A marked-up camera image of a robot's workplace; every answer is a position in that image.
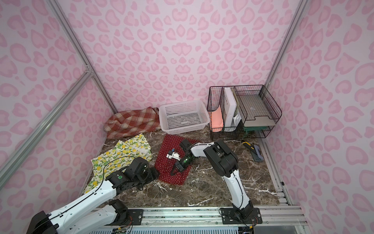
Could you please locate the red polka dot skirt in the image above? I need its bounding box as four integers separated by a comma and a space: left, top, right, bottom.
154, 134, 191, 185

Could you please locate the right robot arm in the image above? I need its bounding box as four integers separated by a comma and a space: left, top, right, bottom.
170, 139, 254, 219

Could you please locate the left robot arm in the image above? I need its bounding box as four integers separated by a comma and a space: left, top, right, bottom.
27, 157, 159, 234

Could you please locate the lemon print skirt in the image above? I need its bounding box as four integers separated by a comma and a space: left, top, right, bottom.
84, 134, 153, 193

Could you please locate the white plastic basket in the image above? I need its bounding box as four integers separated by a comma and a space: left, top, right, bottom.
159, 100, 210, 135

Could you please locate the pink folder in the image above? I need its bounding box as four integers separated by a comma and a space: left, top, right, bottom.
210, 105, 224, 133

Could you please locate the red plaid skirt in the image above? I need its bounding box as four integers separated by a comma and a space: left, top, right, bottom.
104, 107, 161, 139

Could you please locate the white book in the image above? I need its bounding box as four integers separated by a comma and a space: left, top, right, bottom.
223, 87, 237, 129

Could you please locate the yellow black utility knife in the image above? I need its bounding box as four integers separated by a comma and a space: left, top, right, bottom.
241, 139, 265, 162

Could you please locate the grey paper tray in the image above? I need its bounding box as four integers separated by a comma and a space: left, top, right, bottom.
238, 95, 279, 128

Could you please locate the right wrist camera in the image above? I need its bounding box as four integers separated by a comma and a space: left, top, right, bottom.
166, 148, 181, 161

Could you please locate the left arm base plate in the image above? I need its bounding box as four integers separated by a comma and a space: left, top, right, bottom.
101, 200, 144, 226

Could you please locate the black wire desk organizer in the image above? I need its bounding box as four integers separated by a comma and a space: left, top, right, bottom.
207, 85, 282, 140

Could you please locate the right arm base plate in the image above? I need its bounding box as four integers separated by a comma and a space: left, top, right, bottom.
219, 208, 263, 226

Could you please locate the aluminium frame rail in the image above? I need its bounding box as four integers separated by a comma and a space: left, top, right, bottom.
130, 206, 308, 230

